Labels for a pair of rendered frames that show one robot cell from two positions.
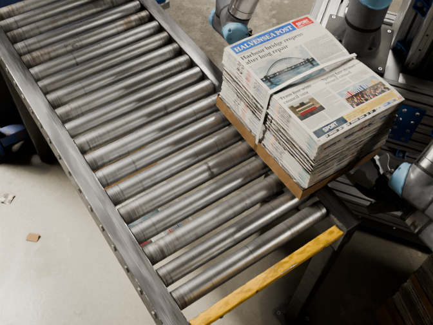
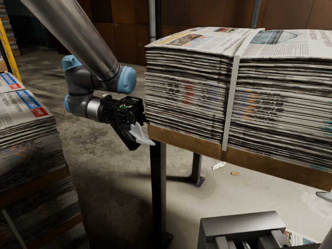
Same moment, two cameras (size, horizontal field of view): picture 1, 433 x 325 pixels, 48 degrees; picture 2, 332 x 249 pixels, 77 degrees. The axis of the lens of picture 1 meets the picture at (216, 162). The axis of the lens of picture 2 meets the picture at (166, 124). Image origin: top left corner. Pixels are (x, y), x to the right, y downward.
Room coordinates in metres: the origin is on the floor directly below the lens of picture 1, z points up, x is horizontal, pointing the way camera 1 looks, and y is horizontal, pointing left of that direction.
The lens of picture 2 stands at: (1.24, -0.58, 1.08)
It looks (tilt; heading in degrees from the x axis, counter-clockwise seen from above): 29 degrees down; 156
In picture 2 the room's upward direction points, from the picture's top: straight up
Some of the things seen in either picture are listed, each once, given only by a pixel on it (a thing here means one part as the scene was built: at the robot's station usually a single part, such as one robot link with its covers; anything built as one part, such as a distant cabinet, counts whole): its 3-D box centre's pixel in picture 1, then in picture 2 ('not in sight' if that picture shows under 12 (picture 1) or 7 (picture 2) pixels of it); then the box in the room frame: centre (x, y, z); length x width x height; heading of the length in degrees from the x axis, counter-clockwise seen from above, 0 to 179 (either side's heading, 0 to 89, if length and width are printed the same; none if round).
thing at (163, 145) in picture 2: (310, 284); (159, 194); (0.61, -0.34, 0.34); 0.06 x 0.06 x 0.68; 37
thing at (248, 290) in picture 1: (270, 276); not in sight; (0.43, -0.14, 0.81); 0.43 x 0.03 x 0.02; 127
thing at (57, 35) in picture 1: (80, 28); not in sight; (1.28, 0.49, 0.77); 0.47 x 0.05 x 0.05; 127
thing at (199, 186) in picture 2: not in sight; (195, 180); (0.31, 0.06, 0.01); 0.14 x 0.13 x 0.01; 127
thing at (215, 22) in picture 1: (225, 23); not in sight; (1.31, 0.00, 0.81); 0.11 x 0.08 x 0.09; 37
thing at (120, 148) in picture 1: (158, 129); not in sight; (0.87, 0.17, 0.77); 0.47 x 0.05 x 0.05; 127
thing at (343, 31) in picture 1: (360, 29); not in sight; (1.26, -0.43, 0.87); 0.15 x 0.15 x 0.10
